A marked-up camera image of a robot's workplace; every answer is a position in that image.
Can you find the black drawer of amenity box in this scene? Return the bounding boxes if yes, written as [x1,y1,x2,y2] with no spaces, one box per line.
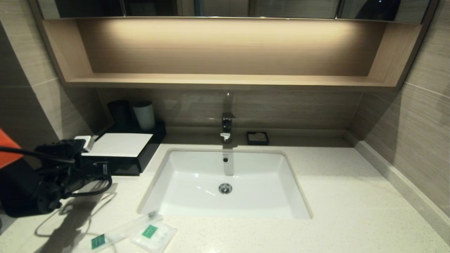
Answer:
[108,157,143,176]

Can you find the black amenity box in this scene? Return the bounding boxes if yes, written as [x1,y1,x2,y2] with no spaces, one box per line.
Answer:
[82,121,168,176]

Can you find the white card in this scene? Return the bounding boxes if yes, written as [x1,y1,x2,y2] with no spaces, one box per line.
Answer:
[82,132,154,157]

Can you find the black cup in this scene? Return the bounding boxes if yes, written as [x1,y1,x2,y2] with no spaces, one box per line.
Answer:
[107,100,134,128]

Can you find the white cup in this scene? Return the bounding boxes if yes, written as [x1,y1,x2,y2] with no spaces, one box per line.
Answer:
[132,101,156,131]

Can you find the long clear toothbrush packet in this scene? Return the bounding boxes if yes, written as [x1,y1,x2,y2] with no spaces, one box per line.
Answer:
[76,211,164,253]

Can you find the square clear packet green label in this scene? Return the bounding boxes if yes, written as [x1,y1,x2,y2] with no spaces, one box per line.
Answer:
[131,221,179,253]

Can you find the white ceramic sink basin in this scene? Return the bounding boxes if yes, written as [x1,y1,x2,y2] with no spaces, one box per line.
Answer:
[138,148,313,220]

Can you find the chrome faucet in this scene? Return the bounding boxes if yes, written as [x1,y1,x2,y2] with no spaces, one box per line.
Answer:
[220,112,236,144]

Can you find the black soap dish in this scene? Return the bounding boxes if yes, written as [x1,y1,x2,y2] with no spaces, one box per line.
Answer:
[246,131,270,146]

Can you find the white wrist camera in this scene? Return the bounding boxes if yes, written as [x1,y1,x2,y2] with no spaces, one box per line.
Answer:
[75,135,95,153]

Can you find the light wooden wall shelf niche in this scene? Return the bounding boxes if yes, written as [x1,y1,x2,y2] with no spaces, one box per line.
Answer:
[30,17,440,92]

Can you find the mirrored wall cabinet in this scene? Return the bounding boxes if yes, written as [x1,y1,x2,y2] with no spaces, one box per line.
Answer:
[37,0,431,24]

